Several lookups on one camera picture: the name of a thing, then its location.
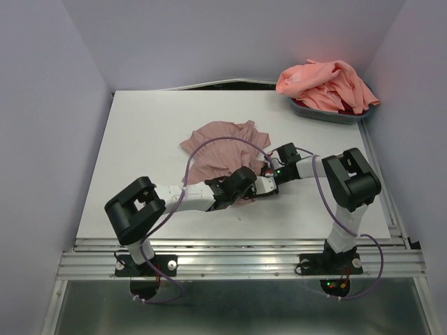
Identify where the dusty pink pleated skirt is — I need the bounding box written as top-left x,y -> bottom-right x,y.
180,120 -> 271,184

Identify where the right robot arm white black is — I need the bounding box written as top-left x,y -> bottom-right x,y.
274,143 -> 381,276

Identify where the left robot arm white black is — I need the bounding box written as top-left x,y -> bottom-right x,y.
104,167 -> 256,275

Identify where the blue grey plastic basket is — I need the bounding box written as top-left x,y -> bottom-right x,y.
288,98 -> 378,125

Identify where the red garment in basket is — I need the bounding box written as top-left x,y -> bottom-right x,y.
292,98 -> 368,117

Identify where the salmon orange skirt pile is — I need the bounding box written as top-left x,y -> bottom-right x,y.
275,59 -> 381,114

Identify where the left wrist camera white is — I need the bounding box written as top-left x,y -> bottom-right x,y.
254,176 -> 278,197

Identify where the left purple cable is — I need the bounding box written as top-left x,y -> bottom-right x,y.
132,136 -> 277,304

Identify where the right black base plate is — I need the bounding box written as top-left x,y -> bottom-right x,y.
295,253 -> 363,276

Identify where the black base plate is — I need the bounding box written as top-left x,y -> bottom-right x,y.
114,254 -> 177,278
295,253 -> 363,276

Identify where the aluminium rail frame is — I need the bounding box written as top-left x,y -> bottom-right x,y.
43,129 -> 434,334

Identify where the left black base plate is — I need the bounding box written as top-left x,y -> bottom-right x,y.
114,254 -> 177,278

